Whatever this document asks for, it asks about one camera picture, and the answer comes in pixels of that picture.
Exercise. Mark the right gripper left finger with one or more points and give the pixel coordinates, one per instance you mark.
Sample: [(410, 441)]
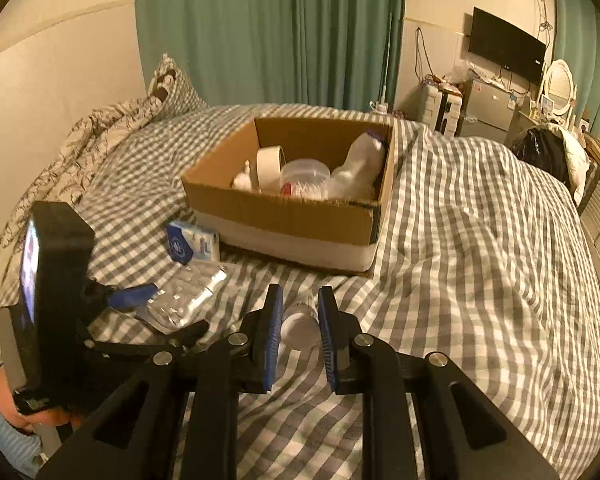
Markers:
[(174, 413)]

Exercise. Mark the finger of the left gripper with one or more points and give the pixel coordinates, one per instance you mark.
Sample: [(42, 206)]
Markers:
[(132, 297), (183, 338)]

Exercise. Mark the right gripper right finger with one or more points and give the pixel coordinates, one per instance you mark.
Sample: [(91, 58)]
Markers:
[(423, 418)]

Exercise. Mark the silver pill blister pack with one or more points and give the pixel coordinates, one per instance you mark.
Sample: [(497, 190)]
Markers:
[(181, 299)]

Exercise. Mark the blue white small carton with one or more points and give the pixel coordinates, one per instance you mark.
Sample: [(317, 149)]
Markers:
[(187, 242)]

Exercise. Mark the small white bottle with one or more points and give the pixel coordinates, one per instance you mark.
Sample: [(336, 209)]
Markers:
[(300, 330)]

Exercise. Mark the white tape roll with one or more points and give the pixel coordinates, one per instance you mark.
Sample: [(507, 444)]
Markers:
[(269, 165)]

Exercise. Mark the clear floss pick jar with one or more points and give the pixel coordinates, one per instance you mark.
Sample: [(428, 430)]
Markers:
[(304, 178)]

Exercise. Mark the white sock with grey cuff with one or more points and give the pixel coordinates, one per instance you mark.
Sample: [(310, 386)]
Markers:
[(355, 178)]

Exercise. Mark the phone mounted on gripper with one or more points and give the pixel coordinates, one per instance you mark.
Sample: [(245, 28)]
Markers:
[(55, 255)]

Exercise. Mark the floral patterned duvet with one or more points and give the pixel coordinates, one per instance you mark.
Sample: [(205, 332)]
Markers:
[(89, 143)]

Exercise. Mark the grey checked bed cover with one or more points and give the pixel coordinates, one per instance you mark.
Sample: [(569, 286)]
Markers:
[(482, 257)]

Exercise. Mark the open cardboard box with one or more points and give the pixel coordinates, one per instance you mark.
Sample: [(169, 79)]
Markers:
[(236, 190)]

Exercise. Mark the checked pillow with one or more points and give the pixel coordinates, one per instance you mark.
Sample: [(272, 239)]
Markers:
[(171, 92)]

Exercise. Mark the black jacket on chair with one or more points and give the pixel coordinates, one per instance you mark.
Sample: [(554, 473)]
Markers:
[(539, 147)]

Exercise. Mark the grey mini fridge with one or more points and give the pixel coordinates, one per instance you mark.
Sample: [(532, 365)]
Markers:
[(487, 112)]

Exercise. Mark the white oval vanity mirror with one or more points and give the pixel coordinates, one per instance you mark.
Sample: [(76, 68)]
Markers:
[(558, 91)]

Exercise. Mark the green window curtain right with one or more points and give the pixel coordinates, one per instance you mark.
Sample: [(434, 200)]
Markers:
[(577, 42)]

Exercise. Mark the black wall television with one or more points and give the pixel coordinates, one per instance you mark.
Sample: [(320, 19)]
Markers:
[(507, 45)]

